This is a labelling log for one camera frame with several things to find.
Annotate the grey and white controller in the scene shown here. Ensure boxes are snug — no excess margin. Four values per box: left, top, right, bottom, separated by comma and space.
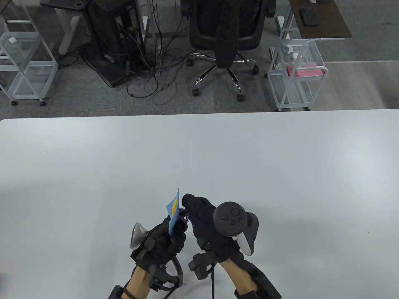
130, 223, 150, 249
213, 202, 260, 256

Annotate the white wire cart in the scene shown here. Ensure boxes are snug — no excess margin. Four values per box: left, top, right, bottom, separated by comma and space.
267, 16, 329, 112
0, 20, 60, 107

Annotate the black office chair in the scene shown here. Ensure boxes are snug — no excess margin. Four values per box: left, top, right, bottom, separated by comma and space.
181, 0, 277, 102

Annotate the brown wooden side table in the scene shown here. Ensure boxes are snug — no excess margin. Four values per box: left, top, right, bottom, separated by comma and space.
288, 0, 353, 40

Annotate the person's right forearm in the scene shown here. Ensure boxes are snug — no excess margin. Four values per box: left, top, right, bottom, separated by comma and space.
220, 259, 259, 295

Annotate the black forearm strap box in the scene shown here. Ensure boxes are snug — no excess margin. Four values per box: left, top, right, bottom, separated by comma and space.
234, 265, 281, 299
108, 285, 128, 299

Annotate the dark desk top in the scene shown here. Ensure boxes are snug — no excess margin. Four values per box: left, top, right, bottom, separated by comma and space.
40, 0, 92, 9

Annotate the tangle of black cables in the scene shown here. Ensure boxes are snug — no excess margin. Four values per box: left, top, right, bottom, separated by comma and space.
58, 0, 195, 106

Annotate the white coiled cable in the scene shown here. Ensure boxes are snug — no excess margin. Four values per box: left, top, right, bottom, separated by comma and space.
288, 51, 317, 67

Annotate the person's left hand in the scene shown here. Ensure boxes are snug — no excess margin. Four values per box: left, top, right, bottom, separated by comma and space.
130, 216, 189, 268

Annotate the black computer tower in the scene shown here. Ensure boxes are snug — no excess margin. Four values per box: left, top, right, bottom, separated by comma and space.
84, 0, 147, 88

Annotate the person's right hand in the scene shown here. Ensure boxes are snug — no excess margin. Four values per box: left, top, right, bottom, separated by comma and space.
182, 193, 247, 263

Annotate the white desk leg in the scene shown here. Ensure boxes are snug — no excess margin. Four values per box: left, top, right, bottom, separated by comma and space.
55, 7, 83, 56

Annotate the blue felt square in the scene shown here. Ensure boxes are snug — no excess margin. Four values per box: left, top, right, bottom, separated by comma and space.
166, 188, 181, 235

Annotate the pink box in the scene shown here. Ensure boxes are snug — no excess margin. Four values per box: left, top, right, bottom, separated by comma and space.
286, 65, 326, 78

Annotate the person's left forearm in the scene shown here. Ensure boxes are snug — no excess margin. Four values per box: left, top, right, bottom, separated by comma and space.
126, 266, 156, 299

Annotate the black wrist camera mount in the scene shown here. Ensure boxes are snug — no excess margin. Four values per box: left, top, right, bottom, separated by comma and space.
188, 253, 215, 280
149, 265, 184, 292

